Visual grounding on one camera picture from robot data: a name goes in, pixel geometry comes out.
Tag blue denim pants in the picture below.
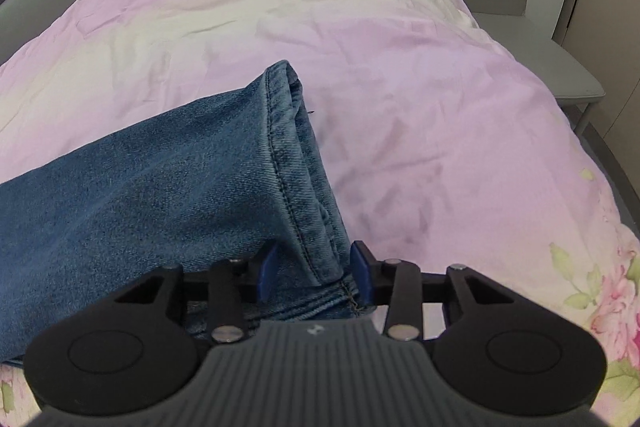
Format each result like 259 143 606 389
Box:
0 59 373 368

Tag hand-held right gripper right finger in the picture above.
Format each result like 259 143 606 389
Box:
350 240 502 342

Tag pink floral duvet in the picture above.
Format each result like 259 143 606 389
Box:
0 0 640 427

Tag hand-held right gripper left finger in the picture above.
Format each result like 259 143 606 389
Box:
114 242 279 345

